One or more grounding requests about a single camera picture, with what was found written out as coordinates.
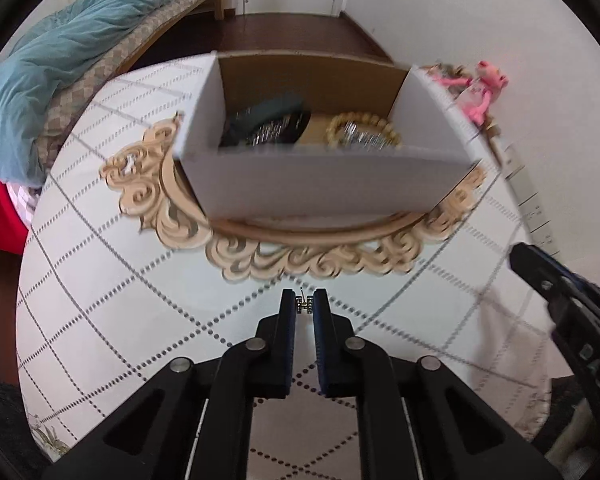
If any small silver earring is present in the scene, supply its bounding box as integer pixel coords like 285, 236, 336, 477
294, 292, 314, 314

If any silver chain necklace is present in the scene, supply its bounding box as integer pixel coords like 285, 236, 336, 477
339, 121, 389, 150

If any wooden bead bracelet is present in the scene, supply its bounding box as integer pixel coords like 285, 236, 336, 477
325, 112, 403, 151

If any black smart band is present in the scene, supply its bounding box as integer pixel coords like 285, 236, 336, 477
219, 93, 312, 148

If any patterned white tablecloth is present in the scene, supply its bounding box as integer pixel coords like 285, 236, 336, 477
16, 56, 550, 463

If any white cardboard box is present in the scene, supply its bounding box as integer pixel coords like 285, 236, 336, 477
173, 51, 479, 220

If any pink panther plush toy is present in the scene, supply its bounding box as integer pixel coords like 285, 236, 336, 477
437, 61, 509, 127

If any bed with checkered mattress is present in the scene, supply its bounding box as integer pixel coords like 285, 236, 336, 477
35, 0, 222, 170

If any light blue duvet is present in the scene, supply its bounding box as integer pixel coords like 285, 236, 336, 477
0, 0, 173, 188

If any white wall power strip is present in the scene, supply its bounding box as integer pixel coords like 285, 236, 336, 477
502, 144, 562, 259

